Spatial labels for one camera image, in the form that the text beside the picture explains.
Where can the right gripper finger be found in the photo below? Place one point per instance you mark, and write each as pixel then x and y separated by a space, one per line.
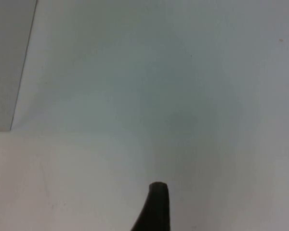
pixel 156 209

